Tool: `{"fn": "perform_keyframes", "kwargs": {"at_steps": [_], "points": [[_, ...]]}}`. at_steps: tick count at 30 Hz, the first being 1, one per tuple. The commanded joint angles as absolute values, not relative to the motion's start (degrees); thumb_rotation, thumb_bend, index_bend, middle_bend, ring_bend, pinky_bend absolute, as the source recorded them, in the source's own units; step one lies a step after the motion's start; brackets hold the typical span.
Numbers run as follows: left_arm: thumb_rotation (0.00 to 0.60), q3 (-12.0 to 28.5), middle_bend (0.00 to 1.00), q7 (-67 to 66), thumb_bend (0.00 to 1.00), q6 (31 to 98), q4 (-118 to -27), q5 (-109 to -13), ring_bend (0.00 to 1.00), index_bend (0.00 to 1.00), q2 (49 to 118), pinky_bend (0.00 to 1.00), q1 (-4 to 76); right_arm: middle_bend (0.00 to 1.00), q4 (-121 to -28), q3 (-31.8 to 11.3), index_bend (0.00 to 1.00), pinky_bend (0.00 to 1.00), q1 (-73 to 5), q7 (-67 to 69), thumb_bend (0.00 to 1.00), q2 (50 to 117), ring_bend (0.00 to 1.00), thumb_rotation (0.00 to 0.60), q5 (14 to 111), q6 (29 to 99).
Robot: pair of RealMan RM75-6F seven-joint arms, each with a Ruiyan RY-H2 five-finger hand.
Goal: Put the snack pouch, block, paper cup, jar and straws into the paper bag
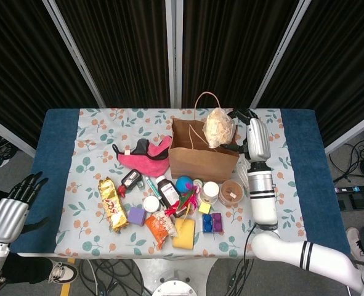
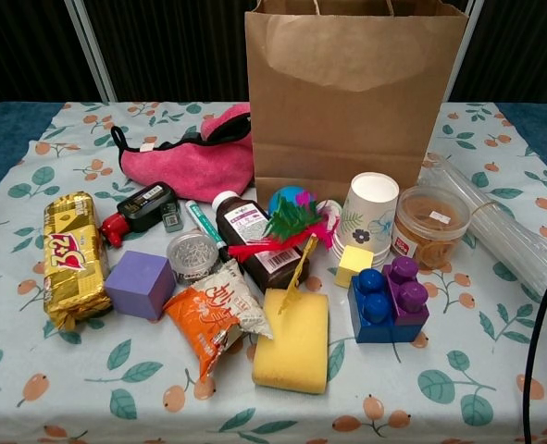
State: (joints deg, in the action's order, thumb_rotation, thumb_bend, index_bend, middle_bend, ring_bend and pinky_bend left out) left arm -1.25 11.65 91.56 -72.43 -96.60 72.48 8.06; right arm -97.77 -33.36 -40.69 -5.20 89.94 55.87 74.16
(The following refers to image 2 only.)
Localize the small yellow cube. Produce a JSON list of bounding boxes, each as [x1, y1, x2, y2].
[[336, 244, 375, 287]]

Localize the white lidded jar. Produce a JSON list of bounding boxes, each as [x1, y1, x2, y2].
[[331, 171, 400, 265]]

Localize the blue toy brick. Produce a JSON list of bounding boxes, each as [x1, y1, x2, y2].
[[349, 267, 425, 344]]

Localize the purple toy brick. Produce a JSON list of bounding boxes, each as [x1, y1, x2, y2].
[[381, 256, 430, 330]]

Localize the clear jar rubber bands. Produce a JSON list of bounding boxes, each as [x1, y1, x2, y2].
[[392, 185, 471, 270]]

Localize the bundle of clear straws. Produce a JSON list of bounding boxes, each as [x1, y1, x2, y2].
[[418, 152, 547, 297]]

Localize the brown paper bag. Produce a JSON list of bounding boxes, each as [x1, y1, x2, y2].
[[243, 0, 469, 215]]

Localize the colourful feather toy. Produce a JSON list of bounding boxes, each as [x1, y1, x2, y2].
[[228, 190, 343, 316]]

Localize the blue ball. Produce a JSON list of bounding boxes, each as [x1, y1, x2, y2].
[[267, 185, 309, 216]]

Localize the brown medicine bottle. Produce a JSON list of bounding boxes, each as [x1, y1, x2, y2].
[[211, 190, 311, 292]]

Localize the green white round toy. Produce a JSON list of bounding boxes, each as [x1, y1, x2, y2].
[[317, 198, 343, 232]]

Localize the green white tube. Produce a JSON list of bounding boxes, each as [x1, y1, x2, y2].
[[184, 199, 228, 253]]

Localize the round clear pin tin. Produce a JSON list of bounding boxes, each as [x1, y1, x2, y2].
[[166, 230, 220, 286]]

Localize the pink towel black trim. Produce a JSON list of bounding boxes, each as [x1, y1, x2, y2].
[[109, 102, 252, 204]]

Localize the orange snack packet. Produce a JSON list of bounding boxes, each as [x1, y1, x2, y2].
[[162, 258, 274, 383]]

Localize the black bottle red cap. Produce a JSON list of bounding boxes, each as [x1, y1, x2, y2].
[[99, 181, 179, 248]]

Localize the yellow sponge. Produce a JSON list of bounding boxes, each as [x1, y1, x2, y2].
[[252, 287, 329, 395]]

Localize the purple foam cube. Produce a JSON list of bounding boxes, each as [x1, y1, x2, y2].
[[104, 250, 177, 322]]

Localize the floral tablecloth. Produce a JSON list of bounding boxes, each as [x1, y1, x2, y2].
[[0, 101, 547, 444]]

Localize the black pleated partition panel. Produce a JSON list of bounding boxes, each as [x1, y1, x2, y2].
[[0, 0, 117, 104], [76, 0, 255, 104], [441, 0, 547, 104]]

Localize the gold biscuit pack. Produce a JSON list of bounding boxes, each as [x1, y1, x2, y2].
[[43, 191, 113, 332]]

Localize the blue table cover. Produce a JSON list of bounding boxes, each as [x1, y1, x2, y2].
[[0, 101, 547, 207]]

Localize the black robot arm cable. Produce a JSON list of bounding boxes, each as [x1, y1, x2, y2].
[[523, 258, 547, 444]]

